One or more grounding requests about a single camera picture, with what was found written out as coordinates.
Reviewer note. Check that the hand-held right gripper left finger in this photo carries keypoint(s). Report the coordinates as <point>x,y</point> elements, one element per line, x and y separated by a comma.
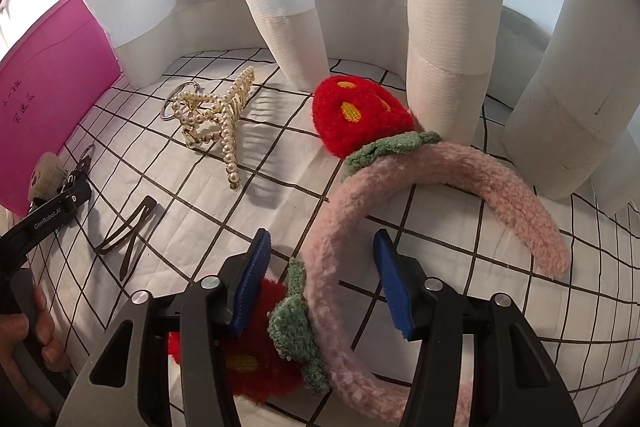
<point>250,282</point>

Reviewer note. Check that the white curtain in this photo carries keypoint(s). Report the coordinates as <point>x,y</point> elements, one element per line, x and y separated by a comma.
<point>450,7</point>

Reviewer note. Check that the pearl hair claw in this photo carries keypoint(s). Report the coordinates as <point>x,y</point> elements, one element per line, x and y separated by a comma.
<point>227,142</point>

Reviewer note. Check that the person's left hand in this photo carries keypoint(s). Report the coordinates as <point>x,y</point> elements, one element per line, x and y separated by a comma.
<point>45,327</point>

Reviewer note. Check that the white black-checked sheet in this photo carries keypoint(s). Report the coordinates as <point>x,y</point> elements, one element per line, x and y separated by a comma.
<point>280,157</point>

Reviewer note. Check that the pink plastic bin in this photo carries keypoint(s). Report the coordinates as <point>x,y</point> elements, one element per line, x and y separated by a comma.
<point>55,87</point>

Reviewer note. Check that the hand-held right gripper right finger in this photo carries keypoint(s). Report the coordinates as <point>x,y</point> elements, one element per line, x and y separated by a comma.
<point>395,287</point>

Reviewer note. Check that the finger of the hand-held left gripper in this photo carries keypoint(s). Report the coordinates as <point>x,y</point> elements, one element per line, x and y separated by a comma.
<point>75,202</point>

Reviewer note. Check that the pink strawberry plush headband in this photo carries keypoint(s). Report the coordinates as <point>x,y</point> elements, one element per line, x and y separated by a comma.
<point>320,257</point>

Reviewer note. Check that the metal snap hair clip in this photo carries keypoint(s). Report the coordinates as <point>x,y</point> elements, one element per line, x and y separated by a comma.
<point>145,209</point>

